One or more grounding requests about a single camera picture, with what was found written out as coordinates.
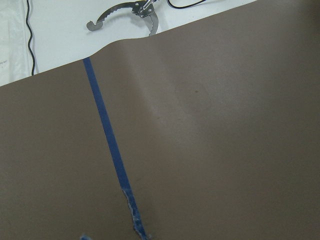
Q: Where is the clear plastic bag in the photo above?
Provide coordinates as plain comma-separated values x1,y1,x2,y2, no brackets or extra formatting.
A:
0,0,30,86

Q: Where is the black cable on table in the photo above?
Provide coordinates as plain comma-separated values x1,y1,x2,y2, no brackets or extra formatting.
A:
24,0,38,76

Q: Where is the reacher grabber tool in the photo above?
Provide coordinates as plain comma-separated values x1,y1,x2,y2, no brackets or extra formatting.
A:
86,0,159,36

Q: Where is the brown paper table cover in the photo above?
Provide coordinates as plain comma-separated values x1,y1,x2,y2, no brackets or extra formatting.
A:
0,0,320,240

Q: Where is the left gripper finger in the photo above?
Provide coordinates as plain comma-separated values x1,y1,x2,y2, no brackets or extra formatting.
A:
79,234,91,240

